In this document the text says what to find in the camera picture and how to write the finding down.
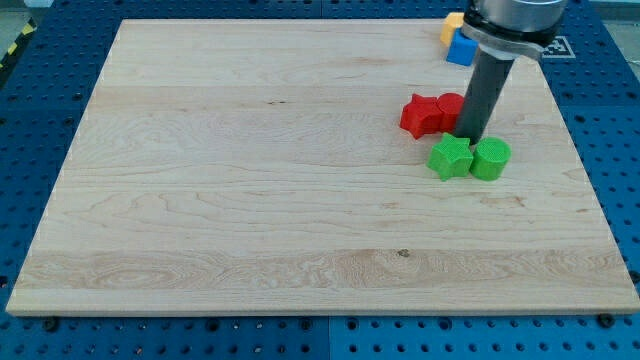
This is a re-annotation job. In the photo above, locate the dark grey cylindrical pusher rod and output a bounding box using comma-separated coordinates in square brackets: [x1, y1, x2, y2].
[453, 50, 515, 145]

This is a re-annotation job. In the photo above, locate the light wooden board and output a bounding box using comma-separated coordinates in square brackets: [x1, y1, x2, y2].
[7, 19, 639, 316]

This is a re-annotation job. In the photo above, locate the blue cube block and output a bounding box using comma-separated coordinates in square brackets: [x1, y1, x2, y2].
[446, 29, 478, 66]

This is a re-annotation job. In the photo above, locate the red circle block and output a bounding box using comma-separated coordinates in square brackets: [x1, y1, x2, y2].
[437, 93, 464, 133]

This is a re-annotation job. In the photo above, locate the yellow black hazard tape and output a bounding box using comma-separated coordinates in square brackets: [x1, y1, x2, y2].
[1, 18, 37, 72]

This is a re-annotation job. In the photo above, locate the black white fiducial marker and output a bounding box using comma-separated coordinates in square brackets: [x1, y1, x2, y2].
[541, 35, 576, 59]

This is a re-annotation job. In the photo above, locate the green circle block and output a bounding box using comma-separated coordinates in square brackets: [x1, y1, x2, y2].
[470, 137, 511, 181]

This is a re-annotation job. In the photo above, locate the red star block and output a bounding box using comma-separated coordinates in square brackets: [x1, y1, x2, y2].
[399, 93, 443, 139]

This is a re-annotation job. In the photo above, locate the yellow block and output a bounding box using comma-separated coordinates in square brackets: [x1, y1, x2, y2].
[440, 12, 464, 47]

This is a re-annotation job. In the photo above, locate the green star block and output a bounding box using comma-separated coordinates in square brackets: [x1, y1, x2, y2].
[426, 133, 474, 181]

